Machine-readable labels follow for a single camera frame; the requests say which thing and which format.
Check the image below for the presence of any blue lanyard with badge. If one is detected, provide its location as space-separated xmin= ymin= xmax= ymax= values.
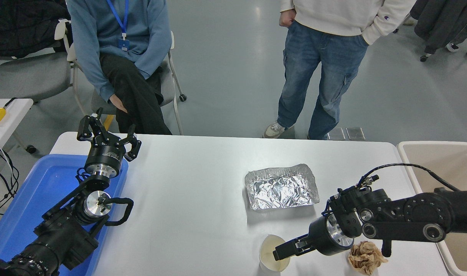
xmin=106 ymin=0 xmax=130 ymax=52

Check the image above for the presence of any chair with white casters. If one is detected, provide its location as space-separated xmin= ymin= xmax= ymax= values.
xmin=420 ymin=19 xmax=467 ymax=62

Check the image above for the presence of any crumpled tan paper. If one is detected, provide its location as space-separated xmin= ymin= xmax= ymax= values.
xmin=348 ymin=241 xmax=388 ymax=276

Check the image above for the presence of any standing person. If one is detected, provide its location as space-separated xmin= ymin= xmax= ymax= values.
xmin=262 ymin=0 xmax=417 ymax=140

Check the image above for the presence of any blue plastic tray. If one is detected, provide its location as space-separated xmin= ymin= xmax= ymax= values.
xmin=0 ymin=154 xmax=129 ymax=276

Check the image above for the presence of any grey office chair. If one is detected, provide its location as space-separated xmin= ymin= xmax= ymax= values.
xmin=0 ymin=52 xmax=73 ymax=102

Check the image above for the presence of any black jacket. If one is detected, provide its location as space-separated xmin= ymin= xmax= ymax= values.
xmin=0 ymin=0 xmax=71 ymax=70

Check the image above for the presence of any standing person's hand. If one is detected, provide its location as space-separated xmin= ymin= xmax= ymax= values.
xmin=279 ymin=8 xmax=297 ymax=28

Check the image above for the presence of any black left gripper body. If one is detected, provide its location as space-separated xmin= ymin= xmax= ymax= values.
xmin=84 ymin=142 xmax=127 ymax=174

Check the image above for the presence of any silver foil tray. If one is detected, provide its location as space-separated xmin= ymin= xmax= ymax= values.
xmin=244 ymin=164 xmax=320 ymax=211

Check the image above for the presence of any seated person's hand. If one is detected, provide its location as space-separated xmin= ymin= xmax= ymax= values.
xmin=109 ymin=94 xmax=129 ymax=114

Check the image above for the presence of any white paper cup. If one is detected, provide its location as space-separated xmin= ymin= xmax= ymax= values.
xmin=259 ymin=234 xmax=291 ymax=273

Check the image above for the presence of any large pale bin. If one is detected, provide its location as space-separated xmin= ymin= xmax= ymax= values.
xmin=397 ymin=141 xmax=467 ymax=276

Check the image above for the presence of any dark grey coat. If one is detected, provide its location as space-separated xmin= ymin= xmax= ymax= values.
xmin=410 ymin=0 xmax=467 ymax=54

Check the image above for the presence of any black cable bundle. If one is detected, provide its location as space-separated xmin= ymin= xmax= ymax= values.
xmin=0 ymin=140 xmax=20 ymax=216

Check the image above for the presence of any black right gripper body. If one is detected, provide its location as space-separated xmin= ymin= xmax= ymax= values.
xmin=307 ymin=216 xmax=344 ymax=257

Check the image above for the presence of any small white side table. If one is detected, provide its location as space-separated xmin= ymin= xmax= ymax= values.
xmin=0 ymin=99 xmax=38 ymax=166

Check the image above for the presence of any seated person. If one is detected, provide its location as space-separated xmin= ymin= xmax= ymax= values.
xmin=66 ymin=0 xmax=173 ymax=135

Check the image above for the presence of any white framed chair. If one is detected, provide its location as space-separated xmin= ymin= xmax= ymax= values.
xmin=54 ymin=19 xmax=188 ymax=135

